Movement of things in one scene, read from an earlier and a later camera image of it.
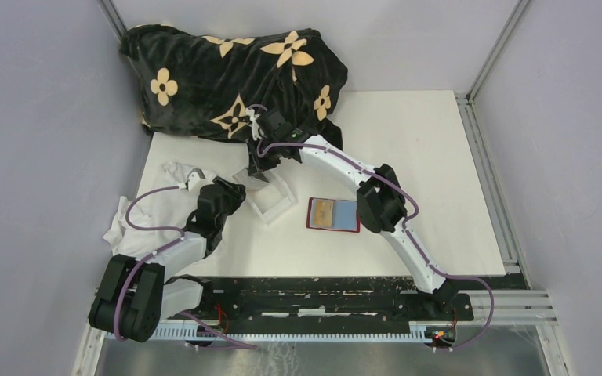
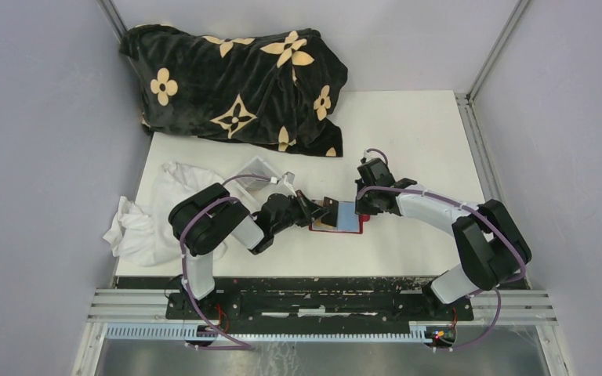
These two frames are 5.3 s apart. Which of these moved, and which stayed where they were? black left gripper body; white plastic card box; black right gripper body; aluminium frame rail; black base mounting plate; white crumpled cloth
Moved: black right gripper body; black left gripper body
Stayed: white crumpled cloth; black base mounting plate; white plastic card box; aluminium frame rail
